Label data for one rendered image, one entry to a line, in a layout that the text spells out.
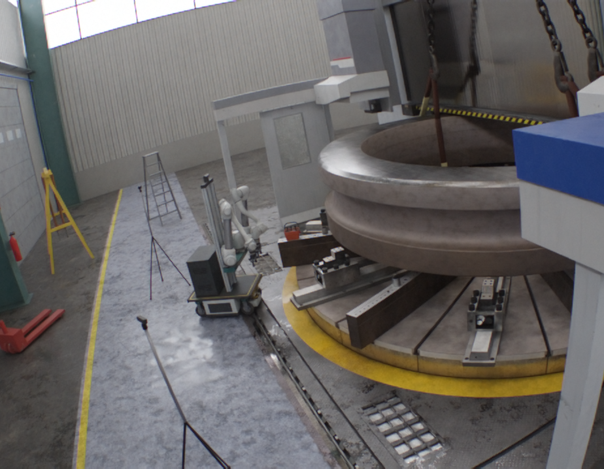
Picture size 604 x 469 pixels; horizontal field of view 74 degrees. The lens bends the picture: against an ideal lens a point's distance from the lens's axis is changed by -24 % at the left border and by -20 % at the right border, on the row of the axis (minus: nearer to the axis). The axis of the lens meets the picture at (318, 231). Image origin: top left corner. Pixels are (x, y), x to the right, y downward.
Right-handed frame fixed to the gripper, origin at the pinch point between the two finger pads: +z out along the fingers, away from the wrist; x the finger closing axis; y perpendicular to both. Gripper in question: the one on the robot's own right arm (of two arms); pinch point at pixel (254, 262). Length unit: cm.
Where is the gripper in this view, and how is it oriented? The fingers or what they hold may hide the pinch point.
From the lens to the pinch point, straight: 639.2
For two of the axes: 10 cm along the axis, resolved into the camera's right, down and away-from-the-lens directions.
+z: 1.8, 9.3, 3.3
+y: -9.8, 1.2, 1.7
